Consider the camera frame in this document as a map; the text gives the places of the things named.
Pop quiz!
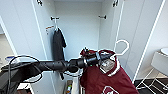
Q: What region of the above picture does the orange white warning sticker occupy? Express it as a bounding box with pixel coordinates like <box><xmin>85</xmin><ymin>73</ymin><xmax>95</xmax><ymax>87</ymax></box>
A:
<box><xmin>45</xmin><ymin>24</ymin><xmax>55</xmax><ymax>35</ymax></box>

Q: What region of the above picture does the white plastic hanger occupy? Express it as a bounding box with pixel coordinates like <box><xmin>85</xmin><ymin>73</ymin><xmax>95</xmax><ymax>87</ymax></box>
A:
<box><xmin>98</xmin><ymin>39</ymin><xmax>131</xmax><ymax>77</ymax></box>
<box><xmin>52</xmin><ymin>18</ymin><xmax>62</xmax><ymax>33</ymax></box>

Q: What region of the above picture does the black door hinge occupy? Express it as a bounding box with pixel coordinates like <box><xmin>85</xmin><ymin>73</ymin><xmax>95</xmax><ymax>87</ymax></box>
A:
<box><xmin>112</xmin><ymin>0</ymin><xmax>120</xmax><ymax>8</ymax></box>
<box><xmin>36</xmin><ymin>0</ymin><xmax>44</xmax><ymax>7</ymax></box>

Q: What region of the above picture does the white round table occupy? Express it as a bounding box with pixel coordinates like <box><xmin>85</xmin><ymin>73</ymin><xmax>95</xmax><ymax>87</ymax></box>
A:
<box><xmin>159</xmin><ymin>47</ymin><xmax>168</xmax><ymax>56</ymax></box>

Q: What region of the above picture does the black garment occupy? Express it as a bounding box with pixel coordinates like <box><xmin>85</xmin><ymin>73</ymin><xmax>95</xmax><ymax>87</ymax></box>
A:
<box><xmin>51</xmin><ymin>27</ymin><xmax>68</xmax><ymax>81</ymax></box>

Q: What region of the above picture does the white wardrobe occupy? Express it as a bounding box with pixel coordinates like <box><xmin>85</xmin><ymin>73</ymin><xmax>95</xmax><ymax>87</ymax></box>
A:
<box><xmin>31</xmin><ymin>0</ymin><xmax>125</xmax><ymax>94</ymax></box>

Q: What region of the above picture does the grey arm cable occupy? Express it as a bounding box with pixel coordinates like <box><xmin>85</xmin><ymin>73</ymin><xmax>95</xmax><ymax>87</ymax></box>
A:
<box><xmin>5</xmin><ymin>54</ymin><xmax>45</xmax><ymax>94</ymax></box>

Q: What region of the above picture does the black wardrobe hook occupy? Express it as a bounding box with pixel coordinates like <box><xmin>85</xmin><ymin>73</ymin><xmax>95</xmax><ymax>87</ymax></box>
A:
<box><xmin>98</xmin><ymin>14</ymin><xmax>108</xmax><ymax>20</ymax></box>
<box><xmin>50</xmin><ymin>16</ymin><xmax>61</xmax><ymax>22</ymax></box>

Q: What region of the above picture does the maroon white varsity jacket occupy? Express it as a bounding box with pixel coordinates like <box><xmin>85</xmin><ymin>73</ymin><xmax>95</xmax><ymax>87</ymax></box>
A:
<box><xmin>79</xmin><ymin>48</ymin><xmax>140</xmax><ymax>94</ymax></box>

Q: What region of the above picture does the brown storage box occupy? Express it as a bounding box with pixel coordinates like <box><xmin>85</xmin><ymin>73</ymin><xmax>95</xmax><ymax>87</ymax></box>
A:
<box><xmin>65</xmin><ymin>79</ymin><xmax>74</xmax><ymax>94</ymax></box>

